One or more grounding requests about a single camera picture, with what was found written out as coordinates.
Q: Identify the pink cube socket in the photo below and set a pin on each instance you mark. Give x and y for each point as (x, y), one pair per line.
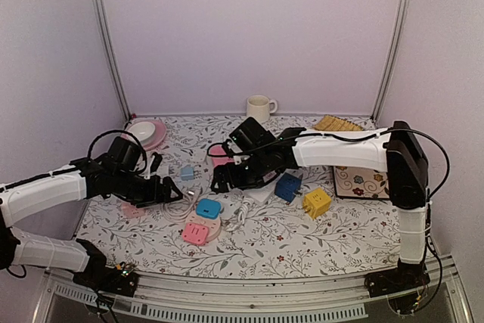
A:
(131, 212)

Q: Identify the left aluminium frame post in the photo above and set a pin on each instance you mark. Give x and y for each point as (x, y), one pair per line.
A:
(103, 26)

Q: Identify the white multicolour power strip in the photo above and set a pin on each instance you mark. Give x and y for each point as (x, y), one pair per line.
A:
(260, 196)

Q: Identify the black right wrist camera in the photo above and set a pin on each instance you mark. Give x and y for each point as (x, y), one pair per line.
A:
(250, 134)

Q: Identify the yellow woven bamboo tray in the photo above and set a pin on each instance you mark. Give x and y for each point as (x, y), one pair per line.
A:
(334, 123)

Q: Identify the pink ceramic plate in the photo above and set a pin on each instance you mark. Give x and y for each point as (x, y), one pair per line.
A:
(159, 135)

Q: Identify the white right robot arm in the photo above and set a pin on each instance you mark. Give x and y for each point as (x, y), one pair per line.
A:
(395, 151)

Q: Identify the yellow cube socket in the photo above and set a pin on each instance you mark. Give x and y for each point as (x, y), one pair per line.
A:
(316, 203)

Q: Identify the cyan adapter plug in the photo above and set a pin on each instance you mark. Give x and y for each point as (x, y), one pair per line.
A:
(208, 209)

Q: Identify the round pink power hub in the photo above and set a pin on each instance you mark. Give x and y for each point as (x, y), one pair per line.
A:
(214, 225)

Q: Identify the light blue charger plug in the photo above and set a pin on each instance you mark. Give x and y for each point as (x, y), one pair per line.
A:
(187, 173)

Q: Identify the cream ceramic mug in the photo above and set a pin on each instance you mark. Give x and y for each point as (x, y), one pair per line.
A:
(260, 108)

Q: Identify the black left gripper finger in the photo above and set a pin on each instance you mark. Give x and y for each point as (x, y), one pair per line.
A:
(170, 192)
(155, 161)

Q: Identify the right aluminium frame post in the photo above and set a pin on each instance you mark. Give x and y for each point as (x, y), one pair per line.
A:
(391, 58)

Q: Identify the front aluminium rail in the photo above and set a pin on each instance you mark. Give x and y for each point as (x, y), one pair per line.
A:
(324, 298)

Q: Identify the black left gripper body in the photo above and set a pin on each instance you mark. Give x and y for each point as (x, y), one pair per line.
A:
(139, 194)

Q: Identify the square floral ceramic plate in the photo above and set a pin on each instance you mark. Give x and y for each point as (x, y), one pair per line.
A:
(360, 183)

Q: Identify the white ceramic bowl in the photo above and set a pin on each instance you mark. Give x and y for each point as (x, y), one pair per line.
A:
(144, 131)

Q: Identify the aluminium frame post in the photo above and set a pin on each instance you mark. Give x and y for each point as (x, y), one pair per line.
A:
(391, 58)
(103, 26)

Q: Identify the pink adapter plug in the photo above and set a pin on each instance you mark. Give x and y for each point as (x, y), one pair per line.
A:
(195, 234)

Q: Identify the pink triangular power socket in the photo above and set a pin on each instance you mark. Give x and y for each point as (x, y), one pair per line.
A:
(217, 151)

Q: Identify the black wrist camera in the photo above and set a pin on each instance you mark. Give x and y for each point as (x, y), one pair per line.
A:
(124, 153)
(250, 134)

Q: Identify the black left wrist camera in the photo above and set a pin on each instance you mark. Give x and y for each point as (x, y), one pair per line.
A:
(124, 153)

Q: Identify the dark blue cube socket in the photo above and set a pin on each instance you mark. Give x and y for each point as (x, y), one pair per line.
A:
(287, 187)

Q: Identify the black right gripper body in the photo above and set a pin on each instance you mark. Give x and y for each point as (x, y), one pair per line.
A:
(249, 176)

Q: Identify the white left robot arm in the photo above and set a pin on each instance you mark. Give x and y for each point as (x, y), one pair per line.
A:
(82, 179)

